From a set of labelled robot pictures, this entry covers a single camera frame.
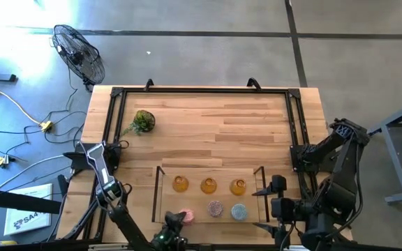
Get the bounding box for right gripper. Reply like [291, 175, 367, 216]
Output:
[251, 175, 306, 250]

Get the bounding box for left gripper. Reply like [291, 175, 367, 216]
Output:
[151, 211, 188, 251]

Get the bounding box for pink patterned candle holder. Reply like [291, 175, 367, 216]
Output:
[181, 208, 195, 225]

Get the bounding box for teal patterned candle holder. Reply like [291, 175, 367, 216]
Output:
[230, 203, 249, 222]

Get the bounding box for amber glass candle holder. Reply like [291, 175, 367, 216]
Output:
[172, 175, 190, 193]
[200, 177, 218, 195]
[229, 178, 247, 197]

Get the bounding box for maroon patterned candle holder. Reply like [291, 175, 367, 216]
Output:
[207, 200, 224, 218]

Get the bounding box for wooden shelf riser black legs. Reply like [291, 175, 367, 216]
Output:
[151, 165, 271, 225]

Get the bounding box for potted green succulent plant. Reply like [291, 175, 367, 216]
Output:
[121, 109, 156, 137]

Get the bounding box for black rig crossbar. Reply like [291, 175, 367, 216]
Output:
[0, 238, 402, 251]

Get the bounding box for white printed box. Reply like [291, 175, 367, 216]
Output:
[3, 183, 54, 236]

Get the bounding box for black rig beam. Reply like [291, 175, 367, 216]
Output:
[0, 186, 62, 215]

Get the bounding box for black floor fan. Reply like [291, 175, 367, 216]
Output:
[51, 24, 106, 92]

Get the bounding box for silver bracket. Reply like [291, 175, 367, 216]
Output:
[88, 243, 132, 251]

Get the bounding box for black metal table frame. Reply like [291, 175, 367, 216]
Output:
[56, 86, 355, 245]

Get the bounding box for grey metal table frame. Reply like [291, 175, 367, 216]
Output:
[367, 97, 402, 206]

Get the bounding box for white floor cable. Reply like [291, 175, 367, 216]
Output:
[0, 155, 66, 191]

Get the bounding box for yellow extension cord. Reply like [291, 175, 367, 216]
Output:
[0, 71, 54, 168]

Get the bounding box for black floor cable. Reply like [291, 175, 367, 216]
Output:
[0, 66, 96, 165]

